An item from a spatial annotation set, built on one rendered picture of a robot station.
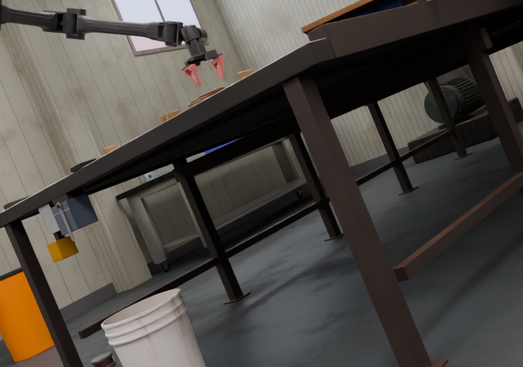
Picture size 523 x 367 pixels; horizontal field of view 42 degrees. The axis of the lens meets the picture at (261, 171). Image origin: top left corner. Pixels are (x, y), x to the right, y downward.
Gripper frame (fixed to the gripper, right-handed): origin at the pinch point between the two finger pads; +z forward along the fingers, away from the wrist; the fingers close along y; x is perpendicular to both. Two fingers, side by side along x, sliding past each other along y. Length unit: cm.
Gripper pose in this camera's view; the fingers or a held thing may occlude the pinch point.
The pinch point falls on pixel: (210, 80)
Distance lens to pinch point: 235.7
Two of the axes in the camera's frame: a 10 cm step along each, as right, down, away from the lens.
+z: 4.0, 9.2, 0.2
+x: 5.0, -2.0, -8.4
